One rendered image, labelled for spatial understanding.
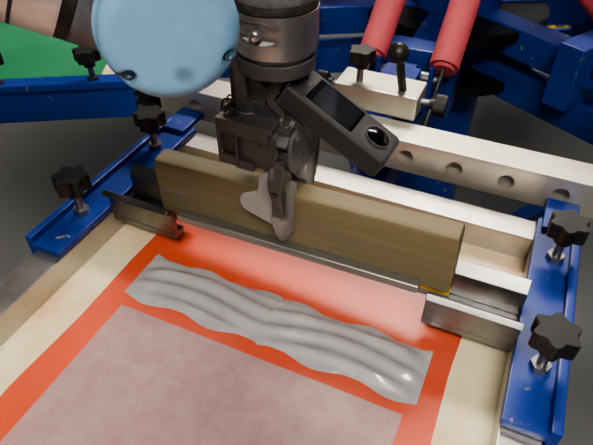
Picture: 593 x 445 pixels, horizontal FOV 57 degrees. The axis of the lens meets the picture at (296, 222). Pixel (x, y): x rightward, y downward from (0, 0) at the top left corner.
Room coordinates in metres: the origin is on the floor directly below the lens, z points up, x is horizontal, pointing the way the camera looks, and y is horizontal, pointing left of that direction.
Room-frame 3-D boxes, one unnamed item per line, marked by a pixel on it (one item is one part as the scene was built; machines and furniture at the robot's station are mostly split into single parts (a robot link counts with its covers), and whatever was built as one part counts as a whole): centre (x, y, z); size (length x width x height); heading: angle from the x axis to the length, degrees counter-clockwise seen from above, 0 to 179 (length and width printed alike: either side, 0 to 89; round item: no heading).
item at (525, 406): (0.37, -0.27, 0.98); 0.30 x 0.05 x 0.07; 156
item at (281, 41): (0.47, 0.02, 1.26); 0.08 x 0.08 x 0.05
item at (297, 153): (0.47, 0.03, 1.18); 0.09 x 0.08 x 0.12; 66
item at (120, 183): (0.60, 0.24, 0.98); 0.30 x 0.05 x 0.07; 156
